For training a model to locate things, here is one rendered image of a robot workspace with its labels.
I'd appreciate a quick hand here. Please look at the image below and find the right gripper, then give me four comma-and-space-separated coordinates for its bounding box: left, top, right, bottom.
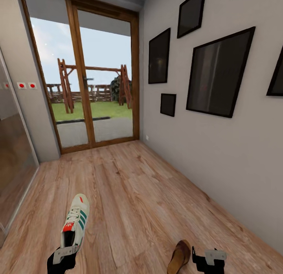
192, 251, 224, 274

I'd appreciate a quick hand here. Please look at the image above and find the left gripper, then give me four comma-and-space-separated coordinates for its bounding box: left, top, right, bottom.
47, 253, 75, 274

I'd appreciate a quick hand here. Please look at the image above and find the sandal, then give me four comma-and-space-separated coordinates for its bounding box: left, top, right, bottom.
167, 239, 191, 274

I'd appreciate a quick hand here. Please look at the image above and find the gym shoe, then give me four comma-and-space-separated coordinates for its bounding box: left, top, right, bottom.
61, 193, 90, 254

